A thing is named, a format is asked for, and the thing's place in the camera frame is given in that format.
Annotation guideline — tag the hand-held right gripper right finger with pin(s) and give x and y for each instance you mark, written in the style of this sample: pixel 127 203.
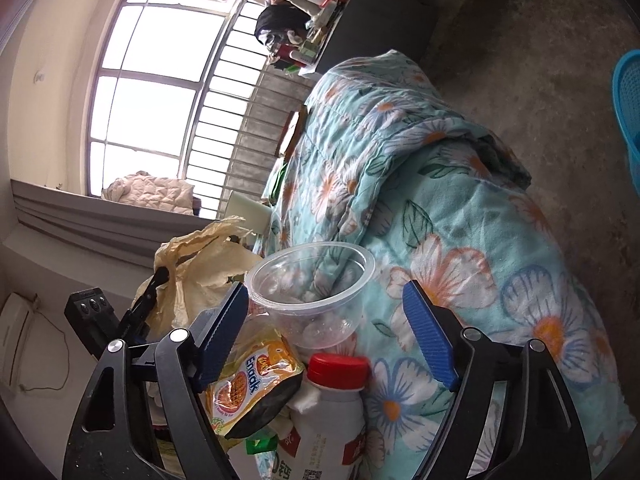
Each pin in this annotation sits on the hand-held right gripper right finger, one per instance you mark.
pixel 430 335

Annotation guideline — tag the brown framed board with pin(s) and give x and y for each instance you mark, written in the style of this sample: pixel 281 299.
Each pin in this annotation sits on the brown framed board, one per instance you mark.
pixel 292 132

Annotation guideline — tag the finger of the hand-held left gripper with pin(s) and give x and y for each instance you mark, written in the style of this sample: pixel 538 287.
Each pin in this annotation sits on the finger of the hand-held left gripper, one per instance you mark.
pixel 149 301

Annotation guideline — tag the dark grey cabinet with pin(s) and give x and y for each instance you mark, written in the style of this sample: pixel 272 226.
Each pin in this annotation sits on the dark grey cabinet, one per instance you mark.
pixel 380 15

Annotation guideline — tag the grey metal window railing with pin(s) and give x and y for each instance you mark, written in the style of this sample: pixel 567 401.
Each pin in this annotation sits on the grey metal window railing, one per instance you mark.
pixel 235 110

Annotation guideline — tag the blue plastic mesh basket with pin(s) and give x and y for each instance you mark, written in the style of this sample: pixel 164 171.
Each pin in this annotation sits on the blue plastic mesh basket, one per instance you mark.
pixel 627 110

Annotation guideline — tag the floral teal blanket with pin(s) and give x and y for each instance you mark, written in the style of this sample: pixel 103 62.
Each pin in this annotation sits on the floral teal blanket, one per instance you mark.
pixel 450 210

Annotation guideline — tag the yellow plastic bag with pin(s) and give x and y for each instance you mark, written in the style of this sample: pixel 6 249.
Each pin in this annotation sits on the yellow plastic bag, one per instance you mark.
pixel 200 260

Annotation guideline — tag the clear plastic bowl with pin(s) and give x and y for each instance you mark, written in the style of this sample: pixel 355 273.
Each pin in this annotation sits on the clear plastic bowl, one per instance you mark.
pixel 300 321

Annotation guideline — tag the yellow snack packet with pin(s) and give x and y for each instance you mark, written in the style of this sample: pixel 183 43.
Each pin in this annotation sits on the yellow snack packet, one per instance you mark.
pixel 250 385

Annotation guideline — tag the black bag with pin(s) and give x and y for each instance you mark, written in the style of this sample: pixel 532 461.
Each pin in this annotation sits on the black bag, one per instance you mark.
pixel 275 22

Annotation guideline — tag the large window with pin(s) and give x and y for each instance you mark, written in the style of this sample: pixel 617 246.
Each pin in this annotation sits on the large window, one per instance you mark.
pixel 150 35

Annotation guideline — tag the white red-capped drink bottle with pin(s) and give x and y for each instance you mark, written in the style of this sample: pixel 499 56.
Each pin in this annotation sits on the white red-capped drink bottle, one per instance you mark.
pixel 325 430

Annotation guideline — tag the beige quilted jacket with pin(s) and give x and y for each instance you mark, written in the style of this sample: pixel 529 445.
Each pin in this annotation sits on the beige quilted jacket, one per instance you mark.
pixel 150 192

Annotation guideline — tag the small green packet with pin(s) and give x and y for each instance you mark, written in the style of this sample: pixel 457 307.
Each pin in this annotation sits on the small green packet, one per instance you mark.
pixel 260 446

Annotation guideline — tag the grey curtain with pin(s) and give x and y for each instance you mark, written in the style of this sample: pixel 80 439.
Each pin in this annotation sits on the grey curtain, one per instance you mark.
pixel 75 220

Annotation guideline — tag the green plastic wrapper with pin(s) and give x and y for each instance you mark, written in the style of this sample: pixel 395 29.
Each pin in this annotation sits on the green plastic wrapper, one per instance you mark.
pixel 276 182

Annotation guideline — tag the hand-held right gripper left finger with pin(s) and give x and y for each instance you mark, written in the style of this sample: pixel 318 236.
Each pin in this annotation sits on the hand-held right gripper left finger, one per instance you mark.
pixel 225 332

